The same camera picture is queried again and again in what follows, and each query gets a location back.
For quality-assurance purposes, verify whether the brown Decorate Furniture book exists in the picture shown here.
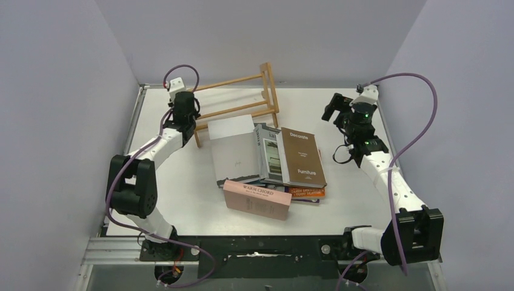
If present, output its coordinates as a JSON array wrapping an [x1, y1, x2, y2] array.
[[276, 127, 327, 189]]

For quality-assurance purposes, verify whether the grey magazine-style book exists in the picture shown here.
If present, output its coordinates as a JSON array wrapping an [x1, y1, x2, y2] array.
[[253, 123, 283, 185]]

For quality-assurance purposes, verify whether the pink Warm Chord book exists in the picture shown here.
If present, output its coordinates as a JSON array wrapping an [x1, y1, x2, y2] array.
[[223, 180, 292, 221]]

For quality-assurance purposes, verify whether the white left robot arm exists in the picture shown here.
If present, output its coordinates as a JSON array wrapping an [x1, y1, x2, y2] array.
[[105, 91, 200, 244]]

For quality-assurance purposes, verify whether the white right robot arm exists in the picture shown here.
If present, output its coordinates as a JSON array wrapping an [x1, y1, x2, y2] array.
[[322, 93, 444, 266]]

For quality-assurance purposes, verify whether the large grey white book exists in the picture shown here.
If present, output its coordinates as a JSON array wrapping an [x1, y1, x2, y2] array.
[[207, 115, 260, 188]]

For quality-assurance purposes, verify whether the wooden book rack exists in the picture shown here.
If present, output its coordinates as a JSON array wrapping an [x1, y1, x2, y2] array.
[[194, 62, 280, 148]]

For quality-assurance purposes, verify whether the orange Treehouse book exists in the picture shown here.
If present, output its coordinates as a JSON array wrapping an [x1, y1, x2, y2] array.
[[287, 149, 326, 199]]

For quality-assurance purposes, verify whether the purple book under orange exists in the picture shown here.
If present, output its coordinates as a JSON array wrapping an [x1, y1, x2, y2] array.
[[285, 186, 322, 204]]

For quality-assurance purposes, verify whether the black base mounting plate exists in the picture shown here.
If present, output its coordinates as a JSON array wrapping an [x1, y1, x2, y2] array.
[[139, 235, 362, 279]]

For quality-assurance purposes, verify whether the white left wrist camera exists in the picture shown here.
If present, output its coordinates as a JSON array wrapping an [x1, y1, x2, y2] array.
[[165, 77, 186, 102]]

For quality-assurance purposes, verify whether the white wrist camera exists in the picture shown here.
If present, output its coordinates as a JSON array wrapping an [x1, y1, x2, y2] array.
[[350, 84, 379, 106], [165, 77, 186, 102]]

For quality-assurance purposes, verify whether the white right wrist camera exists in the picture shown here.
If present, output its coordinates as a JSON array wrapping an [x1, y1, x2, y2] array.
[[350, 84, 379, 106]]

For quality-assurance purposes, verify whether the aluminium frame rail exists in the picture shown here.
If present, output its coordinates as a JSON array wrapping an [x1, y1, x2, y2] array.
[[73, 84, 152, 290]]

